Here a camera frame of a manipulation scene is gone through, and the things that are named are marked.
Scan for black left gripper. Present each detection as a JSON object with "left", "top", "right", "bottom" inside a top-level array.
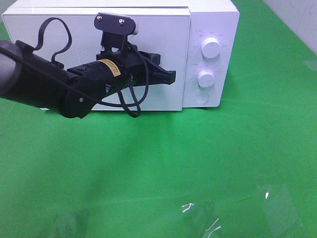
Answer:
[{"left": 96, "top": 42, "right": 176, "bottom": 86}]

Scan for white microwave oven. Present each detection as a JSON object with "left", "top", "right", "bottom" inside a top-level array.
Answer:
[{"left": 2, "top": 0, "right": 240, "bottom": 109}]

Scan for white round knob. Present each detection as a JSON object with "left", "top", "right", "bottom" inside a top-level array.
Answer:
[
  {"left": 197, "top": 70, "right": 215, "bottom": 88},
  {"left": 201, "top": 37, "right": 221, "bottom": 59}
]

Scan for green table cloth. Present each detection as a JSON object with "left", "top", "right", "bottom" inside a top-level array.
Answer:
[{"left": 0, "top": 0, "right": 317, "bottom": 238}]

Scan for round white door button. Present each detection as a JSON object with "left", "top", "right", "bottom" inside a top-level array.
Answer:
[{"left": 194, "top": 92, "right": 209, "bottom": 105}]

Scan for white microwave door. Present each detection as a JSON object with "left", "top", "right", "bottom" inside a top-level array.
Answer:
[{"left": 3, "top": 6, "right": 190, "bottom": 111}]

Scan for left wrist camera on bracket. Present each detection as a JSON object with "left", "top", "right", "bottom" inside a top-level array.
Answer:
[{"left": 94, "top": 12, "right": 138, "bottom": 55}]

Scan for white wall panel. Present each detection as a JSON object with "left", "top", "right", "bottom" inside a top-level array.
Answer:
[{"left": 264, "top": 0, "right": 317, "bottom": 53}]

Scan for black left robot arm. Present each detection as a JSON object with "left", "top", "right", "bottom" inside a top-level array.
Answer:
[{"left": 0, "top": 40, "right": 176, "bottom": 118}]

